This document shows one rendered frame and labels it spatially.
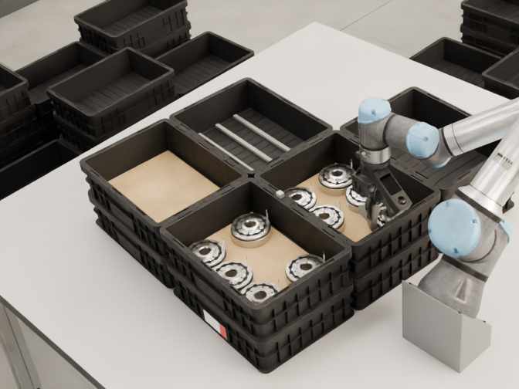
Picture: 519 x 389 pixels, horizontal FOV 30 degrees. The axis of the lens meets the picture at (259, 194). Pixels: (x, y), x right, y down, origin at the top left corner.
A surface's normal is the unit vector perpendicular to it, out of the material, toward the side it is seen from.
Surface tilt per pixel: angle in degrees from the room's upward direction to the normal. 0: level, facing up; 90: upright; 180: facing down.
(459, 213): 51
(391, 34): 0
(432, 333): 90
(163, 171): 0
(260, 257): 0
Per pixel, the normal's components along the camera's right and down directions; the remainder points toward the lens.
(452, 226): -0.57, -0.09
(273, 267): -0.10, -0.78
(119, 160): 0.61, 0.44
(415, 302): -0.73, 0.48
